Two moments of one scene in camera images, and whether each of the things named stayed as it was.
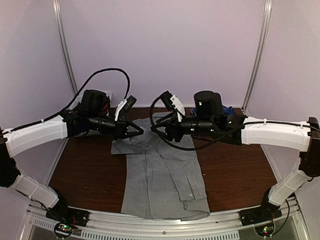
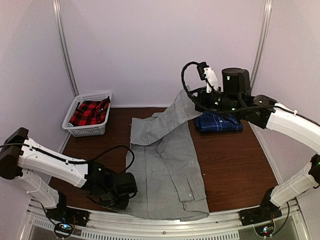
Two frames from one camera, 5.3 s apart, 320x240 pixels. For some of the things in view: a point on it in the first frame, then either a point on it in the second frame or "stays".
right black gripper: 171,133 → 201,93
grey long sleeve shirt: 162,180 stays
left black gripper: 120,131 → 121,205
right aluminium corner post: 260,57 stays
